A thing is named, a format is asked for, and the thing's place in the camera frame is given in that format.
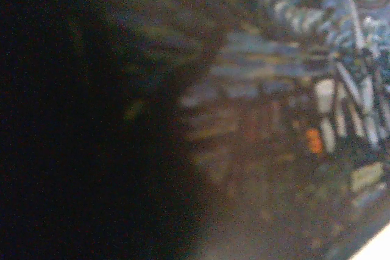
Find starry night print box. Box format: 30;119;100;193
0;0;390;260

